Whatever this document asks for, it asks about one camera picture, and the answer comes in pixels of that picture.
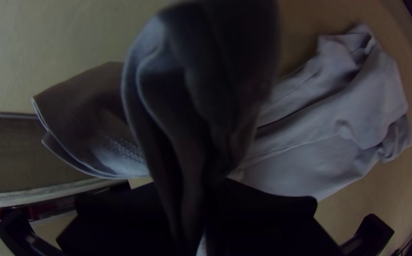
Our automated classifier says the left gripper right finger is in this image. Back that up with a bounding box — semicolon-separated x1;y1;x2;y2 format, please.
203;177;344;256

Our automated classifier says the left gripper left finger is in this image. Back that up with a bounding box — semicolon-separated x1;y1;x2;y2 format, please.
56;180;179;256

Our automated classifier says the white t-shirt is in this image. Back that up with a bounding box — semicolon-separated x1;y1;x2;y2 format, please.
31;0;412;256

